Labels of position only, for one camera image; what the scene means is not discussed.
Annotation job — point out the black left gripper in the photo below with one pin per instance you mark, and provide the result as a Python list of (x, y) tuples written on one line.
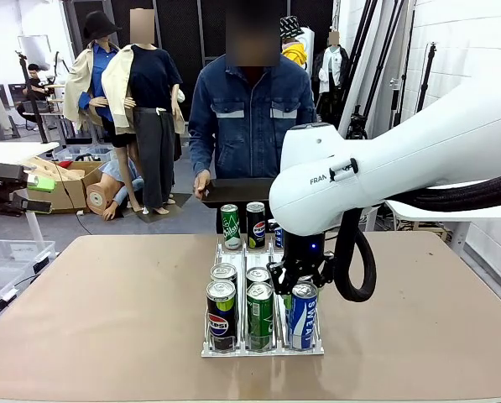
[(2, 184)]

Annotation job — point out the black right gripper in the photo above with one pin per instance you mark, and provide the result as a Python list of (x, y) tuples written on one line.
[(302, 252)]

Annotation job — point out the blue Pocari Sweat can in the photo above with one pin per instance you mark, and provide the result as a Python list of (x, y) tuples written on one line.
[(304, 323), (278, 240)]

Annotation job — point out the green Chilsung cider can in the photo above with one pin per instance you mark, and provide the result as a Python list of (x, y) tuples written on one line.
[(231, 228), (258, 275), (259, 319)]

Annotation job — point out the dark serving tray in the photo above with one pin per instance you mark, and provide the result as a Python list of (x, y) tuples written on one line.
[(237, 191)]

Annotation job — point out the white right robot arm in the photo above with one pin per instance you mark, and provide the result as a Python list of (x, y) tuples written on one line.
[(401, 168)]

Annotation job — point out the person right forearm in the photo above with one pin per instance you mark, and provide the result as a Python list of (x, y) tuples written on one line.
[(201, 155)]

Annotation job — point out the person in blue denim jacket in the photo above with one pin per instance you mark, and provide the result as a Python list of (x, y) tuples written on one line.
[(250, 126)]

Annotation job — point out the person right hand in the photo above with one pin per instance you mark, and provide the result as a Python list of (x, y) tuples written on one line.
[(202, 184)]

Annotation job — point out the brown cardboard box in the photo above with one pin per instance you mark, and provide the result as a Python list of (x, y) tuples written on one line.
[(65, 195)]

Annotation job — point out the white desk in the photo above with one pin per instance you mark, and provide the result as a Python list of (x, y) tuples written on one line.
[(11, 152)]

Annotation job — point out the black Pepsi can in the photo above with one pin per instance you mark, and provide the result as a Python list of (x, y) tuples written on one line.
[(224, 272), (256, 228), (221, 319)]

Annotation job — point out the lying mannequin in light blue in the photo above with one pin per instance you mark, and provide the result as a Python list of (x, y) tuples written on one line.
[(116, 184)]

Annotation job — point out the white plastic can rack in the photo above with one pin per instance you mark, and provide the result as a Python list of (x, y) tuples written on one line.
[(241, 350)]

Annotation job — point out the mannequin with blue shirt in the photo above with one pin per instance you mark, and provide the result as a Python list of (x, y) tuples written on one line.
[(76, 92)]

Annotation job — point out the seated man in black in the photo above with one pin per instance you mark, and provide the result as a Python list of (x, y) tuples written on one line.
[(36, 84)]

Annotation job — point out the mannequin with navy shirt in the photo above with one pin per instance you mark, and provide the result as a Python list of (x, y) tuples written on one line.
[(153, 126)]

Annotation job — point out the white side table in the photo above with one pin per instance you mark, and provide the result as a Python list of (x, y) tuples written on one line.
[(443, 216)]

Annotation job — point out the black brimmed hat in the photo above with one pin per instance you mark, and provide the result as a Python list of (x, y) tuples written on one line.
[(99, 27)]

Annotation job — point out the mannequin with yellow jacket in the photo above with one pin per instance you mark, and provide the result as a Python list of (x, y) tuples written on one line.
[(295, 53)]

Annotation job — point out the black light stand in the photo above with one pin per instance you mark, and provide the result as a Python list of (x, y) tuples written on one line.
[(426, 84)]

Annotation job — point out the patterned bucket hat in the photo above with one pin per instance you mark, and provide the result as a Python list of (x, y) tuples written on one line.
[(291, 27)]

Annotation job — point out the black camera tripod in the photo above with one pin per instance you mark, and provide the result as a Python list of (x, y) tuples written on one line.
[(34, 105)]

